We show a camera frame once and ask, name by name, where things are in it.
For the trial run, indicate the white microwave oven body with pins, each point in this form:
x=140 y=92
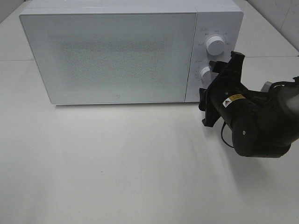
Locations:
x=213 y=17

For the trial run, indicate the white microwave knob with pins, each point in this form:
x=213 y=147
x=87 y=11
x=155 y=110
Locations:
x=205 y=74
x=215 y=45

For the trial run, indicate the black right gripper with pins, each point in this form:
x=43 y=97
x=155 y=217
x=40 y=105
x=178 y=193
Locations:
x=227 y=97

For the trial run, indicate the white microwave door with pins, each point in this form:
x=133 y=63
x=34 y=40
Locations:
x=112 y=58

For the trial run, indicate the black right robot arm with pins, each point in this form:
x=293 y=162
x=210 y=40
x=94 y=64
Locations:
x=263 y=123

